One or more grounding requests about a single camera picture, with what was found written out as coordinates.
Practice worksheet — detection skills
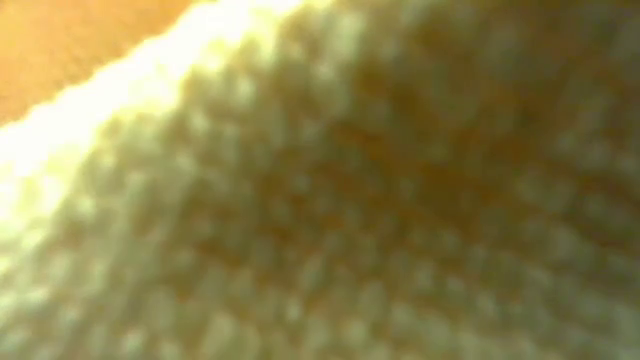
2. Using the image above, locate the yellow microfiber towel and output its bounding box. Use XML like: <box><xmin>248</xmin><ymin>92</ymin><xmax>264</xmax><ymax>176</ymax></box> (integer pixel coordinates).
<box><xmin>0</xmin><ymin>0</ymin><xmax>640</xmax><ymax>360</ymax></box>

